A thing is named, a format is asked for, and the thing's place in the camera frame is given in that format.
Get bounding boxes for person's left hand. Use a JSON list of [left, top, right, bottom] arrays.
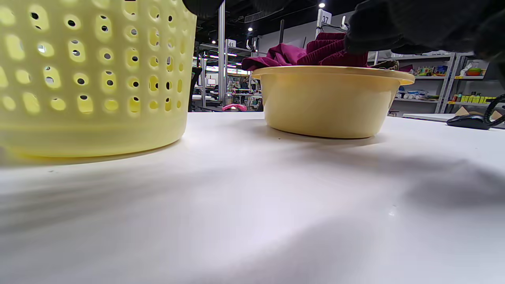
[[182, 0, 224, 19]]

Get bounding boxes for yellow plastic basin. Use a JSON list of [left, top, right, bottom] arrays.
[[251, 65, 415, 139]]

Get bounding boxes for grey metal shelving unit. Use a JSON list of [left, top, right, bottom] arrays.
[[369, 50, 505, 116]]

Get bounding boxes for person's right hand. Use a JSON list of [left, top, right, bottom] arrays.
[[343, 0, 505, 131]]

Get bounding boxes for maroon shorts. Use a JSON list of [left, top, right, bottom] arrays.
[[241, 32, 369, 71]]

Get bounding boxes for white pillar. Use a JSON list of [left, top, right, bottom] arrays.
[[218, 0, 226, 104]]

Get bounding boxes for black office chair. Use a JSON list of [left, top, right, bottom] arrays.
[[189, 66, 203, 112]]

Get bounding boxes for yellow perforated plastic basket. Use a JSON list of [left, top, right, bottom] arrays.
[[0, 0, 198, 158]]

